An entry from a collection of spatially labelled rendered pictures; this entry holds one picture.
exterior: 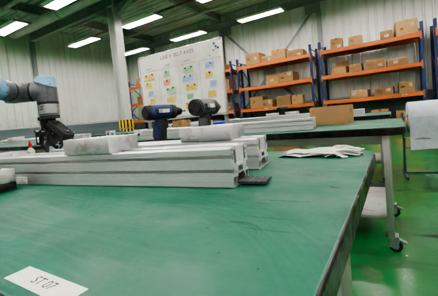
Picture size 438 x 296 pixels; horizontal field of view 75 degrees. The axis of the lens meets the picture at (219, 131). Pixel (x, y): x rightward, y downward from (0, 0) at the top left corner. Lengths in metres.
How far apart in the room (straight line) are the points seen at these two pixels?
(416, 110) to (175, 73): 3.06
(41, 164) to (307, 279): 0.82
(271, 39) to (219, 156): 11.38
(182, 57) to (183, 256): 3.92
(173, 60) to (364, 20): 8.10
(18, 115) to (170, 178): 12.70
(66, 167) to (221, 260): 0.64
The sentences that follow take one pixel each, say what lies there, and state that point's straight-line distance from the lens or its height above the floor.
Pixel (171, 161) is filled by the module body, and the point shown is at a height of 0.84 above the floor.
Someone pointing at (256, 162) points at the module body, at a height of 0.80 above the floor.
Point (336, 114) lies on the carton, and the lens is 2.49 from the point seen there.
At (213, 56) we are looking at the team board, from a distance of 3.89.
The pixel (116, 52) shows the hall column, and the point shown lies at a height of 3.19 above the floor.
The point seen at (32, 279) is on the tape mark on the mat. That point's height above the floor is 0.78.
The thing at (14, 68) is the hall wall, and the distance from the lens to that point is 13.57.
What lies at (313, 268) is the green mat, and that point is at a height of 0.78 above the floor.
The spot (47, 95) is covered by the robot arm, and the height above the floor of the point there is 1.07.
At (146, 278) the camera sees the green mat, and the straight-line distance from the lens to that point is 0.32.
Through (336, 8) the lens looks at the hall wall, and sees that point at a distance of 11.50.
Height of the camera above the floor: 0.93
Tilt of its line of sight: 3 degrees down
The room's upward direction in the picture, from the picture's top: 5 degrees counter-clockwise
